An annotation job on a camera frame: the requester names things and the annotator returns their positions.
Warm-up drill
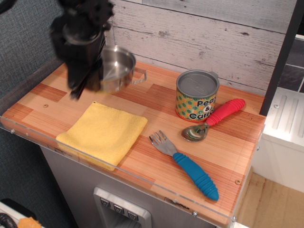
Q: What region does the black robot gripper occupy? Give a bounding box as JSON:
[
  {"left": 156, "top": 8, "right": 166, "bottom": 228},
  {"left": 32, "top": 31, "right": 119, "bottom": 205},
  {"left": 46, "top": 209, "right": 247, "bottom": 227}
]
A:
[{"left": 50, "top": 21, "right": 105, "bottom": 100}]

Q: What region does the small stainless steel pan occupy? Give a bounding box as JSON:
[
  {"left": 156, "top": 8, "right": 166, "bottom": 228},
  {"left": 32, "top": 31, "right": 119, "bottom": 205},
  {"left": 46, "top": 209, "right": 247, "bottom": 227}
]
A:
[{"left": 99, "top": 46, "right": 147, "bottom": 94}]

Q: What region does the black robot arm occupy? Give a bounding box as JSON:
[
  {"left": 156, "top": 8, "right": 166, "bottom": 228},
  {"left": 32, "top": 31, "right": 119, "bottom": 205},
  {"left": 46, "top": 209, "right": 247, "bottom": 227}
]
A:
[{"left": 50, "top": 0, "right": 114, "bottom": 99}]

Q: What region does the yellow folded cloth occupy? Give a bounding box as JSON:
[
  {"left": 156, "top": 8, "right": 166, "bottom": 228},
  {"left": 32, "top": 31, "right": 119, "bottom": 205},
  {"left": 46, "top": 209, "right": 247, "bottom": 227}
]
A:
[{"left": 56, "top": 102, "right": 148, "bottom": 171}]

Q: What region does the clear acrylic edge guard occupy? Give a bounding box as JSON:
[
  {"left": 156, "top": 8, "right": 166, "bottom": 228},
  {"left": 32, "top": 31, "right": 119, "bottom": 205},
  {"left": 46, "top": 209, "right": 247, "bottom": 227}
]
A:
[{"left": 0, "top": 117, "right": 235, "bottom": 228}]

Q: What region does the peas and carrots toy can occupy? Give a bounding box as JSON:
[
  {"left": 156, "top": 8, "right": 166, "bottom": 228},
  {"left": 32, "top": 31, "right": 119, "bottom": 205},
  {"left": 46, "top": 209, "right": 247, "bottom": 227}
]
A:
[{"left": 175, "top": 69, "right": 219, "bottom": 123}]

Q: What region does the grey toy fridge dispenser panel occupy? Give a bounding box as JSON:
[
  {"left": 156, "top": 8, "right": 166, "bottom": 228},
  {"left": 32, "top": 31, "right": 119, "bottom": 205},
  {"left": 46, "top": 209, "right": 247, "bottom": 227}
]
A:
[{"left": 93, "top": 187, "right": 152, "bottom": 228}]

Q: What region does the orange black object corner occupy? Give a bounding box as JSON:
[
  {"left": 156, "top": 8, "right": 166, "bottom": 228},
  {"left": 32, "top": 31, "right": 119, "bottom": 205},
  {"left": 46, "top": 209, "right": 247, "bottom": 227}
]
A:
[{"left": 0, "top": 199, "right": 43, "bottom": 228}]

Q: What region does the white toy sink unit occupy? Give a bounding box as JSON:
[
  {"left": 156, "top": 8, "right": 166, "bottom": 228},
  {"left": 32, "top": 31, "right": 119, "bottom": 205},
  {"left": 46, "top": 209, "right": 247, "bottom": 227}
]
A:
[{"left": 251, "top": 88, "right": 304, "bottom": 192}]

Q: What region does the blue handled fork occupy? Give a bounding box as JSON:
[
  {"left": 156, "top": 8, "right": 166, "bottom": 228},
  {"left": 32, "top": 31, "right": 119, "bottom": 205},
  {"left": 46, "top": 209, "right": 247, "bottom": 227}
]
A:
[{"left": 149, "top": 131, "right": 219, "bottom": 201}]

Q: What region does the black cable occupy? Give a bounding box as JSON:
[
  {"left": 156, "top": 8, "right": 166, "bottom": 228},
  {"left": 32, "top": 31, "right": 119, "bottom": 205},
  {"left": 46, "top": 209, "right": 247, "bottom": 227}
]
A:
[{"left": 0, "top": 0, "right": 17, "bottom": 14}]

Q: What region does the red handled spoon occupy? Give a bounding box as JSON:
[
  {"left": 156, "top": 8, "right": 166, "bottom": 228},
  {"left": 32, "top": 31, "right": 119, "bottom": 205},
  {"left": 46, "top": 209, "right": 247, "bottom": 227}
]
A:
[{"left": 181, "top": 98, "right": 246, "bottom": 142}]

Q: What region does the dark right vertical post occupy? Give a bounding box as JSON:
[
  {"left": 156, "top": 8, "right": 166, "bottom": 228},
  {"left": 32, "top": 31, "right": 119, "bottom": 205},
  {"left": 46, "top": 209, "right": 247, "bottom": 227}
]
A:
[{"left": 259, "top": 0, "right": 304, "bottom": 116}]

